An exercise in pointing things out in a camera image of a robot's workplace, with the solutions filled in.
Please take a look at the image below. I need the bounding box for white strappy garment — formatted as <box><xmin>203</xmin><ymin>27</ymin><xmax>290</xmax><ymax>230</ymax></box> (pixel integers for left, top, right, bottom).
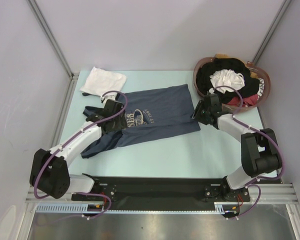
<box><xmin>209</xmin><ymin>69</ymin><xmax>245</xmax><ymax>94</ymax></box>

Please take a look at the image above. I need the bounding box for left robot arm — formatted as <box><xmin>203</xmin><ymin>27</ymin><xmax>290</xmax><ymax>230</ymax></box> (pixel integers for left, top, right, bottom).
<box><xmin>29</xmin><ymin>91</ymin><xmax>128</xmax><ymax>200</ymax></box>

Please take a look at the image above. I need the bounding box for aluminium frame rail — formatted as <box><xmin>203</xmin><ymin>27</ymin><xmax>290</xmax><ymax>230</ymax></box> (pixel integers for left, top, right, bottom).
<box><xmin>25</xmin><ymin>72</ymin><xmax>80</xmax><ymax>204</ymax></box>

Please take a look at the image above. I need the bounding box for black white striped garment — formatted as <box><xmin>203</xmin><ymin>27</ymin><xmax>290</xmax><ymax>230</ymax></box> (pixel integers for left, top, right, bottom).
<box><xmin>257</xmin><ymin>78</ymin><xmax>265</xmax><ymax>99</ymax></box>

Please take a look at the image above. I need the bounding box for purple cable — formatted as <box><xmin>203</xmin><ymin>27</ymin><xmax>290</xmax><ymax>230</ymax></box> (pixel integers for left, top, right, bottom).
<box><xmin>211</xmin><ymin>85</ymin><xmax>284</xmax><ymax>220</ymax></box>
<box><xmin>33</xmin><ymin>90</ymin><xmax>130</xmax><ymax>221</ymax></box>

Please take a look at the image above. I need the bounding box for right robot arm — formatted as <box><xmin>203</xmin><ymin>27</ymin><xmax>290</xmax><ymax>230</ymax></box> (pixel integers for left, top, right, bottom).
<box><xmin>192</xmin><ymin>94</ymin><xmax>284</xmax><ymax>201</ymax></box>

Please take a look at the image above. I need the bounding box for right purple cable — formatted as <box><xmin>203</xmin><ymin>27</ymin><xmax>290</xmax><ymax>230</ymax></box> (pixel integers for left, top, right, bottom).
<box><xmin>211</xmin><ymin>85</ymin><xmax>284</xmax><ymax>220</ymax></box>

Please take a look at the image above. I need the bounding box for light blue table mat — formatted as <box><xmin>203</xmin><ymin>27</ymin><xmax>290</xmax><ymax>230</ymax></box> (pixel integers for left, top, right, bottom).
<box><xmin>51</xmin><ymin>70</ymin><xmax>278</xmax><ymax>180</ymax></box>

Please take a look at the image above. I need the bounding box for pink plastic laundry basket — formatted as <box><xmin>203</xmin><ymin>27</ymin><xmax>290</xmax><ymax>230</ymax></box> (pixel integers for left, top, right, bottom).
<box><xmin>192</xmin><ymin>56</ymin><xmax>272</xmax><ymax>111</ymax></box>

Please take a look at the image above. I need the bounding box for black garment pile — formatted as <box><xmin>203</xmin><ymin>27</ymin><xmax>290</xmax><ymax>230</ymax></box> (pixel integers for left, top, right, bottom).
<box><xmin>196</xmin><ymin>58</ymin><xmax>260</xmax><ymax>104</ymax></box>

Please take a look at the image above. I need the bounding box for white graphic tank top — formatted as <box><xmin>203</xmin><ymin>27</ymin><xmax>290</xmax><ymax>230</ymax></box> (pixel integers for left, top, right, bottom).
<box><xmin>80</xmin><ymin>67</ymin><xmax>127</xmax><ymax>97</ymax></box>

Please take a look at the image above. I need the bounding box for red garment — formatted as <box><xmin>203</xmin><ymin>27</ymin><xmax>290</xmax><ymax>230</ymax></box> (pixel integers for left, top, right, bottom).
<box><xmin>227</xmin><ymin>94</ymin><xmax>258</xmax><ymax>107</ymax></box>

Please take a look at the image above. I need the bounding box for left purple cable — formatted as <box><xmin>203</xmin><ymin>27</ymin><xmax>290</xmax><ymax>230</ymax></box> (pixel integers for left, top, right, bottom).
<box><xmin>33</xmin><ymin>90</ymin><xmax>130</xmax><ymax>221</ymax></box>

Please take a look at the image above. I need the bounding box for mustard yellow garment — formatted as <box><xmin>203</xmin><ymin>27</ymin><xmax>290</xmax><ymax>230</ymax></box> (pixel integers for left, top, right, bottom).
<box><xmin>214</xmin><ymin>53</ymin><xmax>229</xmax><ymax>59</ymax></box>

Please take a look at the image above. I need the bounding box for white cable duct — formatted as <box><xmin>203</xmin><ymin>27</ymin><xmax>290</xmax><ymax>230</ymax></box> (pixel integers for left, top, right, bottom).
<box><xmin>35</xmin><ymin>203</ymin><xmax>239</xmax><ymax>215</ymax></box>

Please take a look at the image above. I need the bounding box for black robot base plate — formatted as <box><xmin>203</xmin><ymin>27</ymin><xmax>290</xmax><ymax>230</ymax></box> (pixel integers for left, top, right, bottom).
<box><xmin>71</xmin><ymin>176</ymin><xmax>251</xmax><ymax>210</ymax></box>

